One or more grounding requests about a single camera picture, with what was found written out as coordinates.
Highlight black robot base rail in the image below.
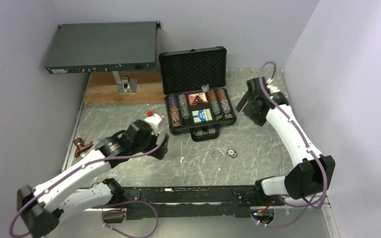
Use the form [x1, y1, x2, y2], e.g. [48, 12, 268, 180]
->
[90, 184, 285, 221]

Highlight red black chip stack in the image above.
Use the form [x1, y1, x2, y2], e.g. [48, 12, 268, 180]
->
[217, 88, 228, 102]
[207, 90, 218, 102]

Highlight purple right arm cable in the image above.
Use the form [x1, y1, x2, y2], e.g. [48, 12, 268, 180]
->
[251, 61, 328, 229]

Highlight red playing card deck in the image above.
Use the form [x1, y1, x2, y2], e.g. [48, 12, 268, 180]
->
[188, 92, 209, 107]

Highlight red triangular dealer button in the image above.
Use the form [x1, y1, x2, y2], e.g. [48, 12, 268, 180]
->
[190, 93, 208, 105]

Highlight multicolour poker chip stack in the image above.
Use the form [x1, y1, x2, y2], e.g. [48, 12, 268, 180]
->
[170, 107, 181, 127]

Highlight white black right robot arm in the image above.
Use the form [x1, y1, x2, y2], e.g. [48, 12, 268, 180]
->
[236, 77, 335, 206]

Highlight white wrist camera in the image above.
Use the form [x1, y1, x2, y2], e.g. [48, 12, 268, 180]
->
[266, 81, 280, 97]
[144, 110, 165, 134]

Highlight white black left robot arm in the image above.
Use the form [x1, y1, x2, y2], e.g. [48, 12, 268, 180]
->
[9, 114, 168, 238]

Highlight blue playing card deck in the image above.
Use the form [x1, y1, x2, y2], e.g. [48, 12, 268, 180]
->
[192, 109, 213, 123]

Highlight grey copper clamp tool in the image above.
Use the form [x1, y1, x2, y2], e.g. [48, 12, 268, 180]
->
[73, 137, 95, 157]

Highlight green blue right chip stack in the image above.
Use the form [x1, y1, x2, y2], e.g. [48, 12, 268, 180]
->
[210, 100, 221, 116]

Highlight grey rack network device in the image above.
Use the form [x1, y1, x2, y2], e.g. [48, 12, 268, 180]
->
[44, 21, 161, 74]

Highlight clear round plastic disc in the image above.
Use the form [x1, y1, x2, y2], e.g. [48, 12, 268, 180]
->
[211, 150, 225, 164]

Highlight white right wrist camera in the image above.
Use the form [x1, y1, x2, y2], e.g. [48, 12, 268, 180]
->
[266, 81, 280, 97]

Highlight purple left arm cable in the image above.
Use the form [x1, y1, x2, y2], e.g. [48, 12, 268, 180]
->
[9, 129, 168, 238]

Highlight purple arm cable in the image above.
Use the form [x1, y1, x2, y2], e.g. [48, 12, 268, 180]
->
[251, 61, 328, 229]
[9, 129, 168, 238]

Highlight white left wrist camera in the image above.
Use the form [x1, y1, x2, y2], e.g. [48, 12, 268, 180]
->
[144, 110, 165, 134]

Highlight green blue chip stack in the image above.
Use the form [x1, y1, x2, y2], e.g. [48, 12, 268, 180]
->
[210, 100, 221, 116]
[180, 104, 190, 120]

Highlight clear plastic wrapper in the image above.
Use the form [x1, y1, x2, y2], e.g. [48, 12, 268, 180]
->
[201, 84, 209, 92]

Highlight red black far chip stack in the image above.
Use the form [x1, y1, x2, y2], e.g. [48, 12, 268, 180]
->
[217, 88, 228, 102]

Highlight black poker set case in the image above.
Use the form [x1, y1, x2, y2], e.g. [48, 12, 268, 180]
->
[158, 46, 237, 142]

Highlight grey metal bracket stand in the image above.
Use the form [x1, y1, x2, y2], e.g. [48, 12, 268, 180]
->
[112, 71, 137, 94]

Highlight wooden board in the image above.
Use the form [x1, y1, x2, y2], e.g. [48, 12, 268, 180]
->
[84, 71, 165, 104]

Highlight purple poker chip stack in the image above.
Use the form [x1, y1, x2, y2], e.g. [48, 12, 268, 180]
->
[169, 95, 177, 108]

